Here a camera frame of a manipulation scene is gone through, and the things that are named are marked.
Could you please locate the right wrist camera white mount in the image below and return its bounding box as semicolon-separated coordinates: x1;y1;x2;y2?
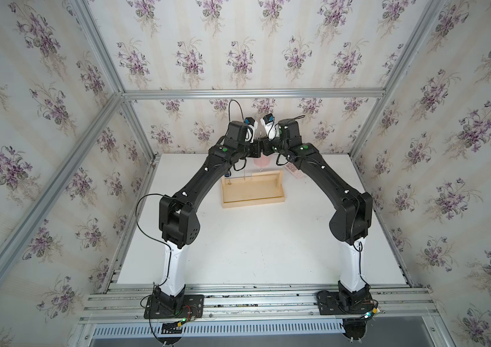
261;114;277;140

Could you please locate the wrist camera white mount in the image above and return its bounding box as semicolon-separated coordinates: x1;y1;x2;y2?
244;117;258;143
261;114;277;140

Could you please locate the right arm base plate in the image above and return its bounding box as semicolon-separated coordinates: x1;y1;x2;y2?
316;289;379;319

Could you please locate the pink pen holder cup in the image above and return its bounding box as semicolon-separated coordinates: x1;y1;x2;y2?
254;156;271;169

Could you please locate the wooden jewelry display stand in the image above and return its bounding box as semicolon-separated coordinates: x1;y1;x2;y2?
221;170;286;208

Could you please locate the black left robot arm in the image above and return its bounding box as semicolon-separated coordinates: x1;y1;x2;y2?
137;117;259;311

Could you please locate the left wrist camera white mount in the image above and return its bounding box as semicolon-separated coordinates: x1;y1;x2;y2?
244;117;258;143

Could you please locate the pink calculator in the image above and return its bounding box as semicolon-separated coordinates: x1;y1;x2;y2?
285;163;306;179

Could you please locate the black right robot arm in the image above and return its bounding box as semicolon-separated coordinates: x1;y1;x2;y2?
261;114;373;312

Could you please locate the aluminium mounting rail frame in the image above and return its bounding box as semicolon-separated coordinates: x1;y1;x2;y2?
74;284;452;346

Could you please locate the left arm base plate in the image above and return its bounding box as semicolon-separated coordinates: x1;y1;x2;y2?
143;294;205;320

